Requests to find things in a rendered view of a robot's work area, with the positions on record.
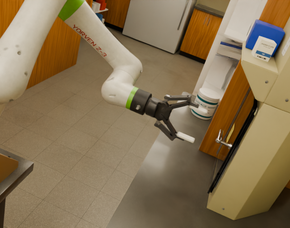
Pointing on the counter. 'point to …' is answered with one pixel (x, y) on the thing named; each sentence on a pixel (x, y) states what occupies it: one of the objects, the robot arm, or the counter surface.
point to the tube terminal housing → (264, 144)
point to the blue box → (266, 32)
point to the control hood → (259, 73)
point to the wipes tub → (206, 102)
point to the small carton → (263, 49)
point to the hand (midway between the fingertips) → (197, 125)
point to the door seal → (236, 145)
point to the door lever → (221, 139)
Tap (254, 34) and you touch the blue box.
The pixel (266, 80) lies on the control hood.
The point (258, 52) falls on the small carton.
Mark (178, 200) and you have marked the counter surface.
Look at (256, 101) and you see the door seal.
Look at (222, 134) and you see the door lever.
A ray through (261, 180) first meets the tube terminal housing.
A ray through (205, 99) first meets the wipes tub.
